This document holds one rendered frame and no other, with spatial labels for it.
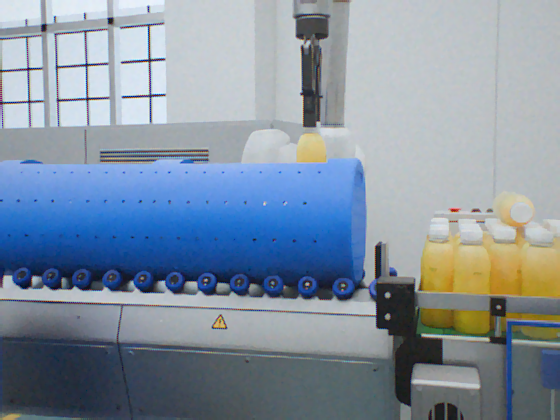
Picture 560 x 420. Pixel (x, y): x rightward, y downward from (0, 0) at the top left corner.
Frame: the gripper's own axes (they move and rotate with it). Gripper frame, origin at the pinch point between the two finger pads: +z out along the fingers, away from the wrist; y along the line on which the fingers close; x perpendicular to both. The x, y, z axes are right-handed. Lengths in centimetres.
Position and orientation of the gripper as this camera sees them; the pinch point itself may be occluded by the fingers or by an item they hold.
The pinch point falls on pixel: (311, 112)
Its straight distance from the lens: 152.1
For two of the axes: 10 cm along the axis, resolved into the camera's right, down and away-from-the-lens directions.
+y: -2.4, 0.5, -9.7
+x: 9.7, 0.1, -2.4
